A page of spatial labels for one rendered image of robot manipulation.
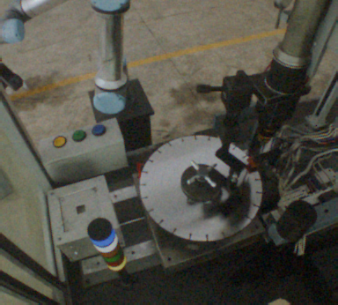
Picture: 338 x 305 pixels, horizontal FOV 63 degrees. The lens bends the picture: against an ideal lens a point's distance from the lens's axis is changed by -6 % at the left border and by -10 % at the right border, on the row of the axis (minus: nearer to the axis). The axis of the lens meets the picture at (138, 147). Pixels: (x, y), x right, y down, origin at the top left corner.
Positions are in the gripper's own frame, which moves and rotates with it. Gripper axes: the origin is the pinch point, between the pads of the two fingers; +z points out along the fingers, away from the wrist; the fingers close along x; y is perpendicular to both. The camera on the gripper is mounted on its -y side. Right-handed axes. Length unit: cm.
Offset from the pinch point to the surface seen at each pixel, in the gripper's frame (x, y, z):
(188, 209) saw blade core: 7, -80, -4
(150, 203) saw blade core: 10, -71, -4
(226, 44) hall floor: -215, -11, 91
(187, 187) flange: 2, -77, -5
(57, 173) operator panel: 12.5, -33.5, 8.7
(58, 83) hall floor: -87, 99, 91
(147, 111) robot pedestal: -34, -40, 16
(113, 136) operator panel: -6.3, -45.5, 1.3
